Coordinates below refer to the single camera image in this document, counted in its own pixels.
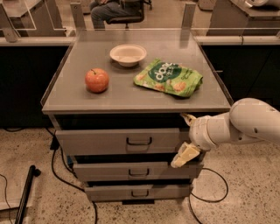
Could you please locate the grey desk background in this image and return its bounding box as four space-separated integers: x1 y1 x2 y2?
206 0 280 36
0 0 67 38

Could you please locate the white bowl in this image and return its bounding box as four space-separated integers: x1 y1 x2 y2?
109 44 147 67

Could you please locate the black office chair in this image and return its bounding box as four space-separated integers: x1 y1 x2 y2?
106 0 153 30

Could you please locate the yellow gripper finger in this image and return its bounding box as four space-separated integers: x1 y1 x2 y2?
171 143 200 168
180 113 196 126

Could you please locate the grey bottom drawer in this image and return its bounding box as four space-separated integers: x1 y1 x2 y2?
85 184 193 202

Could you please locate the grey drawer cabinet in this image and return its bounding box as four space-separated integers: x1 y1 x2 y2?
40 28 235 205

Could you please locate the grey desk left background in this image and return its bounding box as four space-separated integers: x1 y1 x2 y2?
0 0 67 38

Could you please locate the black cable left floor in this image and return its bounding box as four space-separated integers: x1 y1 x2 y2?
45 127 99 224

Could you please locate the black pole on floor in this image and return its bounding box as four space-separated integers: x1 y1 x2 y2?
15 165 41 224

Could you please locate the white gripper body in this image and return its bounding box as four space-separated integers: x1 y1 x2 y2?
189 113 230 151

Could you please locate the black cable floor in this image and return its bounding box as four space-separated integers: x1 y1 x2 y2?
187 167 229 224
45 127 99 224

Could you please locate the black cable right floor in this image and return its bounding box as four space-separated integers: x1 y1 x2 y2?
187 167 229 224

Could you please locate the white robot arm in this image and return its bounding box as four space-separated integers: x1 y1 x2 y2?
171 98 280 168

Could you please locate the grey desk right background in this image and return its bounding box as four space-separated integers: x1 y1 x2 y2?
206 0 280 36

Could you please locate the seated person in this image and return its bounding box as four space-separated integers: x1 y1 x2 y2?
89 0 141 30

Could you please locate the grey top drawer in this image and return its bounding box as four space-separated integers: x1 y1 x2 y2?
56 128 191 156

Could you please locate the grey drawer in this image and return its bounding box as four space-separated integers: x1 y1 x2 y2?
56 128 191 156
85 184 193 202
73 162 203 181

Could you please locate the red apple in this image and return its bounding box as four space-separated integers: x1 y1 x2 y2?
85 68 109 93

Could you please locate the green chip bag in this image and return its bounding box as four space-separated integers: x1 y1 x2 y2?
133 59 203 98

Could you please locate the grey middle drawer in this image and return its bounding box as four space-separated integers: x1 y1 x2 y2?
73 162 203 181

